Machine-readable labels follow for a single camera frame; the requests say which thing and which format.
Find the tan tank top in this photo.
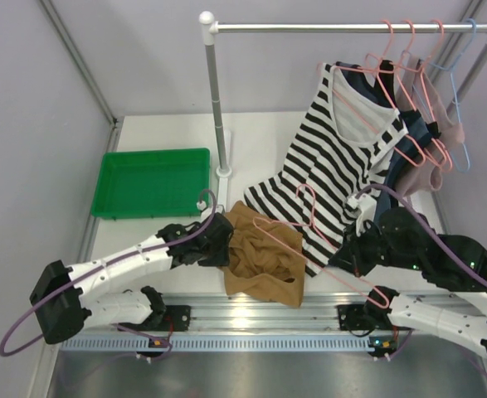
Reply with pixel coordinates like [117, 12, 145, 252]
[220, 201, 306, 308]

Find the dusty pink tank top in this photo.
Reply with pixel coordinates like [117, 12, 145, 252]
[395, 56, 465, 197]

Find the metal clothes rack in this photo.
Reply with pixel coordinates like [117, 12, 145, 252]
[198, 11, 487, 207]

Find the pink hanger with navy top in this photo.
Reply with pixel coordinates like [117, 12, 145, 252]
[365, 19, 447, 167]

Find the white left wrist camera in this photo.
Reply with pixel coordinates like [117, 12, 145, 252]
[197, 200, 225, 224]

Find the green plastic tray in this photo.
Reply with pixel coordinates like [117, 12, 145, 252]
[91, 148, 211, 220]

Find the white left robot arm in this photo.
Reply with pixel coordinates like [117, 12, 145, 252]
[30, 212, 234, 345]

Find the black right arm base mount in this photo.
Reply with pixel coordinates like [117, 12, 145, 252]
[337, 303, 392, 332]

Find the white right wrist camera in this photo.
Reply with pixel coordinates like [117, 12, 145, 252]
[345, 193, 377, 236]

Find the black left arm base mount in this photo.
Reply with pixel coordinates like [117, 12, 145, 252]
[120, 305, 192, 332]

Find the black white striped tank top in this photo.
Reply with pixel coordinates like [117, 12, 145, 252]
[244, 62, 406, 277]

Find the pink hanger with striped top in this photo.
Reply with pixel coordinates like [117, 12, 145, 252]
[336, 20, 426, 167]

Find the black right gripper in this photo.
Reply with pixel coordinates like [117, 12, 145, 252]
[328, 217, 421, 277]

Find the navy blue tank top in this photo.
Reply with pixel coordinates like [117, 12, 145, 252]
[334, 61, 433, 225]

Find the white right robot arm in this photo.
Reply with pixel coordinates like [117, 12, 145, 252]
[329, 207, 487, 360]

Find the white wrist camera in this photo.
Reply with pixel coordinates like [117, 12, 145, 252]
[197, 200, 225, 224]
[345, 193, 377, 236]

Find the light blue wire hanger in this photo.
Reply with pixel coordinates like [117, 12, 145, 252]
[418, 17, 477, 173]

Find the pink wire hanger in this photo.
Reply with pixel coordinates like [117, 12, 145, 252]
[252, 182, 390, 310]

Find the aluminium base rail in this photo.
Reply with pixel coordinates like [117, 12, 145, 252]
[58, 296, 477, 358]

